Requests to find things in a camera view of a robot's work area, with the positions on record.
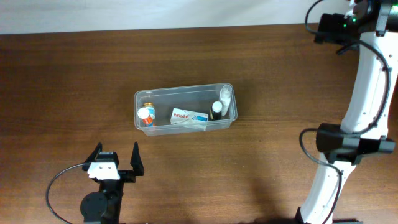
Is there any white spray bottle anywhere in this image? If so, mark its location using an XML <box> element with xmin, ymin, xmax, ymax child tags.
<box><xmin>219</xmin><ymin>85</ymin><xmax>233</xmax><ymax>116</ymax></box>

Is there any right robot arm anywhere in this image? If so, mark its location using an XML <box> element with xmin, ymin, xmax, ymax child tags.
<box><xmin>294</xmin><ymin>0</ymin><xmax>397</xmax><ymax>223</ymax></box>

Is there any orange tube white cap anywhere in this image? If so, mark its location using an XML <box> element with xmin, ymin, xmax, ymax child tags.
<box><xmin>137</xmin><ymin>107</ymin><xmax>154</xmax><ymax>126</ymax></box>

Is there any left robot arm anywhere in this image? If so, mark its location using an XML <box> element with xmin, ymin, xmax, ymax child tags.
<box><xmin>80</xmin><ymin>142</ymin><xmax>144</xmax><ymax>224</ymax></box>

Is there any dark bottle white cap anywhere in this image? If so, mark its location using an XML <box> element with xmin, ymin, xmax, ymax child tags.
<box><xmin>210</xmin><ymin>101</ymin><xmax>223</xmax><ymax>121</ymax></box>

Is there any small jar gold lid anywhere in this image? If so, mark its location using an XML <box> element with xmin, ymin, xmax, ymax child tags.
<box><xmin>143</xmin><ymin>102</ymin><xmax>155</xmax><ymax>120</ymax></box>

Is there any clear plastic container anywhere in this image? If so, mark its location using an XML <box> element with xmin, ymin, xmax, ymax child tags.
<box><xmin>134</xmin><ymin>83</ymin><xmax>238</xmax><ymax>136</ymax></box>

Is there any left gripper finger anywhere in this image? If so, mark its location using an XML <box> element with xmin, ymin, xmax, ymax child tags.
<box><xmin>85</xmin><ymin>142</ymin><xmax>103</xmax><ymax>163</ymax></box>
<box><xmin>130</xmin><ymin>142</ymin><xmax>145</xmax><ymax>176</ymax></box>

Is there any white Panadol box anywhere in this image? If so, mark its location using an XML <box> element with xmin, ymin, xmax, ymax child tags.
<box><xmin>170</xmin><ymin>108</ymin><xmax>208</xmax><ymax>131</ymax></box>

